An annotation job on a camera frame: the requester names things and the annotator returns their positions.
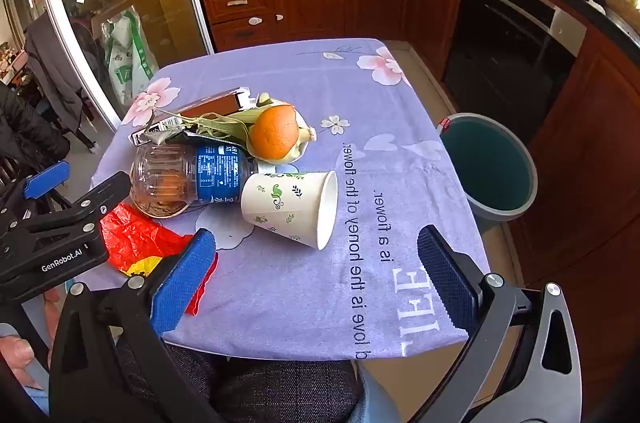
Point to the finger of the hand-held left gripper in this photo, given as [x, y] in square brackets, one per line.
[102, 195]
[47, 180]

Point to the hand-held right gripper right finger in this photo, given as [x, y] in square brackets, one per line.
[445, 278]

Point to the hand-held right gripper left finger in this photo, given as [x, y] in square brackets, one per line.
[185, 283]

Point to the red plastic bag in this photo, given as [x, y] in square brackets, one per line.
[135, 238]

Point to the black snack wrapper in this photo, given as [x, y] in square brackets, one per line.
[160, 128]

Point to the clear plastic bottle blue label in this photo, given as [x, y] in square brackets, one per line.
[220, 175]

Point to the white paper cup green print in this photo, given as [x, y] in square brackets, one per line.
[280, 208]

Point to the green corn husk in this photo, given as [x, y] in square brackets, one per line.
[220, 123]

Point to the brown cardboard box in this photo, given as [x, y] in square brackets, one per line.
[215, 103]

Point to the orange peel piece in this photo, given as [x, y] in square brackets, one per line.
[272, 133]

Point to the white garlic skin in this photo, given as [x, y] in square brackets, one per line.
[306, 134]

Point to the person's left hand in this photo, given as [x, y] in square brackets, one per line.
[15, 353]

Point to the black padded jacket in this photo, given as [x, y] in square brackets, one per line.
[25, 128]

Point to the dark hanging jacket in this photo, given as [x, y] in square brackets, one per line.
[50, 63]

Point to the green and white bag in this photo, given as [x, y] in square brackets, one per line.
[122, 63]

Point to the person's dark grey clothing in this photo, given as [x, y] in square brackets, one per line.
[275, 388]

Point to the purple floral tablecloth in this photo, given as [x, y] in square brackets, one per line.
[350, 128]

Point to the black built-in oven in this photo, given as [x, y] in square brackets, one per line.
[500, 53]

